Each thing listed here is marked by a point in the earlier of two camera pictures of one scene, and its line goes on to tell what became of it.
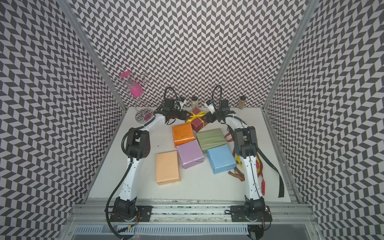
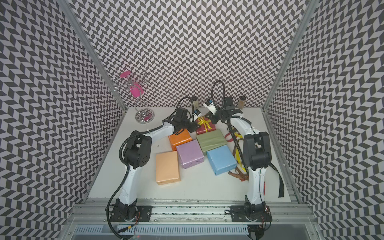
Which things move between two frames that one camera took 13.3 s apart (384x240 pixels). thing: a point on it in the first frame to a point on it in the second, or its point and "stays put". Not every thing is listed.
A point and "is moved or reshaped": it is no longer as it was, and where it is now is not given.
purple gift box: x=189 y=153 stays put
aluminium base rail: x=193 y=213 stays put
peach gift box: x=167 y=168 stays put
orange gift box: x=182 y=133 is moved or reshaped
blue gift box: x=221 y=158 stays put
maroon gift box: x=196 y=119 is moved or reshaped
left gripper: x=183 y=115 to x=193 y=128
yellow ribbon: x=201 y=113 is moved or reshaped
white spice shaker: x=194 y=103 stays put
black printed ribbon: x=281 y=183 stays put
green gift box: x=210 y=139 stays put
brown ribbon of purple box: x=239 y=174 stays put
